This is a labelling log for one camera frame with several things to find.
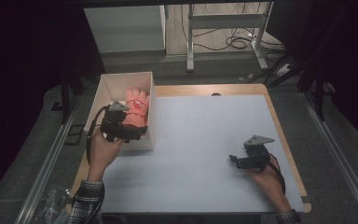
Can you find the clear plastic bag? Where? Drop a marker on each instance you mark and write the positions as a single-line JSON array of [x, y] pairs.
[[51, 203]]

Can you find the white power strip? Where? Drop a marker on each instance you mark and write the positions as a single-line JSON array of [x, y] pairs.
[[283, 70]]

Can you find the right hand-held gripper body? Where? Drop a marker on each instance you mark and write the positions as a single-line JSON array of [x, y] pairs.
[[257, 157]]

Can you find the person's right hand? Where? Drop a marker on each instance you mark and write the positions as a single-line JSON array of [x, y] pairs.
[[270, 186]]

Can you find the white cabinet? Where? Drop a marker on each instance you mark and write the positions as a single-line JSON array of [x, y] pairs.
[[124, 29]]

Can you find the black metal stand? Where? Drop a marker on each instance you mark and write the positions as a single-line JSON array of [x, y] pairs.
[[319, 99], [65, 99]]

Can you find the white cardboard box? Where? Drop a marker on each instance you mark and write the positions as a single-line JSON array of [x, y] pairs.
[[115, 85]]

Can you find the pale grey table mat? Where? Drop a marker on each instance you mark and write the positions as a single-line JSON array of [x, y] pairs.
[[199, 174]]

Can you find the person's left hand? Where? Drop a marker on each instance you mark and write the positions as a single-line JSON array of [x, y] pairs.
[[104, 155]]

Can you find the grey metal desk frame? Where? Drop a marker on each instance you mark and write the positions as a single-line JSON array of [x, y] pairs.
[[227, 21]]

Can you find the aluminium floor rail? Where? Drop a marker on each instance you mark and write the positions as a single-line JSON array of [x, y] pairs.
[[48, 168], [338, 158]]

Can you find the pink winter glove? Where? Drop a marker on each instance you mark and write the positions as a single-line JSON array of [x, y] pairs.
[[138, 107]]

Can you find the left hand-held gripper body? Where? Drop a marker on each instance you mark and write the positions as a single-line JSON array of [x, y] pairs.
[[113, 123]]

